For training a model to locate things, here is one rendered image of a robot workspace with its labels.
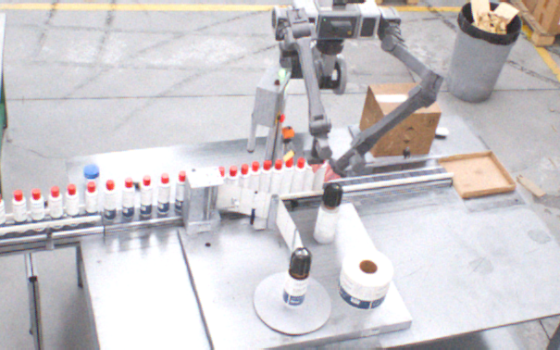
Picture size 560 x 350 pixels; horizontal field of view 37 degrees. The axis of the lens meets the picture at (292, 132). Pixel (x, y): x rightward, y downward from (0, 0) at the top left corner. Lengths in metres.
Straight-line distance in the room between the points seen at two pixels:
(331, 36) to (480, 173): 1.03
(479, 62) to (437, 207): 2.19
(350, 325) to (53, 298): 1.74
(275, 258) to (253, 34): 3.17
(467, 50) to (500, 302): 2.66
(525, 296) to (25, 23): 4.13
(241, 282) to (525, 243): 1.35
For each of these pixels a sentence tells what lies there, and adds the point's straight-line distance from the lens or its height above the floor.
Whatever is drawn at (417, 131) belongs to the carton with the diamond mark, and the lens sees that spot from 4.16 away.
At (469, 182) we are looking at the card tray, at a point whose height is 0.83.
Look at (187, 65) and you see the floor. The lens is 6.07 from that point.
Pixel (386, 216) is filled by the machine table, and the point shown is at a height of 0.83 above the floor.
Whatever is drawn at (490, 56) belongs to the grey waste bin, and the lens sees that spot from 6.02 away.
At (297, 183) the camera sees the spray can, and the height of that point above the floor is 0.97.
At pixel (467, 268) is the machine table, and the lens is 3.82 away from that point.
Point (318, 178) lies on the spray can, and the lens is 3.81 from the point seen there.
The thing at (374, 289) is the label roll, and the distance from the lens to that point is 3.37.
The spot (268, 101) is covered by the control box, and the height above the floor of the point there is 1.42.
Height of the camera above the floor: 3.50
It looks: 39 degrees down
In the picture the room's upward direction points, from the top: 10 degrees clockwise
